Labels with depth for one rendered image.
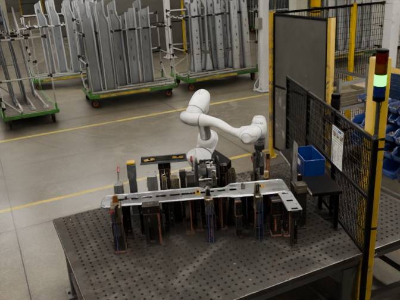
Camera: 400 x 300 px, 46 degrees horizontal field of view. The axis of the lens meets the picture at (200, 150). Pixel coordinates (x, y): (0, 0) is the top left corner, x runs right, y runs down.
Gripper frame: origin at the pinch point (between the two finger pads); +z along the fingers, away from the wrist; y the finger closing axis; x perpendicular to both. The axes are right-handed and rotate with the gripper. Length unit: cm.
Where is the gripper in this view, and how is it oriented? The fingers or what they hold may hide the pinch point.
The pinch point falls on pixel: (259, 169)
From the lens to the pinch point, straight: 353.0
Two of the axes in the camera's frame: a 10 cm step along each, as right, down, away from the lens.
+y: 1.1, 3.5, -9.3
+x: 9.9, -0.9, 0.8
